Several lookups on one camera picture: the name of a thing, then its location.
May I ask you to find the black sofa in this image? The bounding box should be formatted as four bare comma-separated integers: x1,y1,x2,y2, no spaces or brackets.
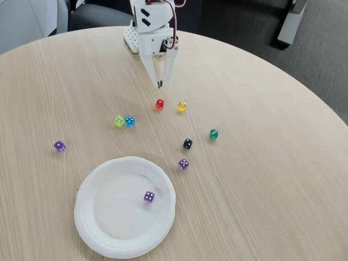
175,0,293,49

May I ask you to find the white paper plate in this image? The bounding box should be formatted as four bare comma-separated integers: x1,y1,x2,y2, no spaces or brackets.
73,156,177,259

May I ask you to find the grey furniture leg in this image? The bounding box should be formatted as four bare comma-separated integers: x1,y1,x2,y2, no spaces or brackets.
277,0,309,47

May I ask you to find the white cabinet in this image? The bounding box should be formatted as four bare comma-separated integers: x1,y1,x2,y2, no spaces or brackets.
0,0,69,54

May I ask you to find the black chair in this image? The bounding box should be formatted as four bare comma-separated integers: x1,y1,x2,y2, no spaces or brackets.
67,3,134,32

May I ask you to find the red black arm cable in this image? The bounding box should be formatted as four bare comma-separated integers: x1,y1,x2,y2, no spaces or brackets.
146,0,188,50

